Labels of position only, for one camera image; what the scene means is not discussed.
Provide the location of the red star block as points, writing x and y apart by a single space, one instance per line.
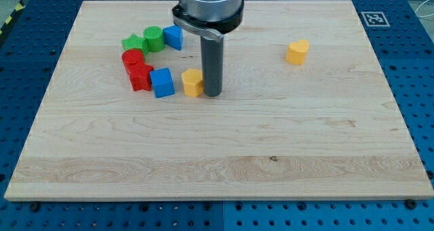
140 77

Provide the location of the blue cube block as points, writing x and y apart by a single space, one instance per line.
162 82

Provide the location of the yellow heart block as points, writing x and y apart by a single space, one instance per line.
297 52

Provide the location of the red cylinder block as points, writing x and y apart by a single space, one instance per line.
131 57

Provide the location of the green cylinder block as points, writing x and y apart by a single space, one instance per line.
154 38

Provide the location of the wooden board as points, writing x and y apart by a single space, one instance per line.
329 129

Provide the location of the yellow pentagon block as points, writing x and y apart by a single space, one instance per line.
192 80

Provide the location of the yellow black hazard tape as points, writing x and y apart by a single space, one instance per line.
12 18

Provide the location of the green star block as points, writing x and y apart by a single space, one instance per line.
135 42

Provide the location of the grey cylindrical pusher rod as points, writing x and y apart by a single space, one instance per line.
212 66

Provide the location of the blue triangle block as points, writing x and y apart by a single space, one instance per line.
173 37

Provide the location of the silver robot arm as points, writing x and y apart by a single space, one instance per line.
211 20

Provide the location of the white fiducial marker tag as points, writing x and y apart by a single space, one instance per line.
375 19

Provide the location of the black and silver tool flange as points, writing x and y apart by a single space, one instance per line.
214 30

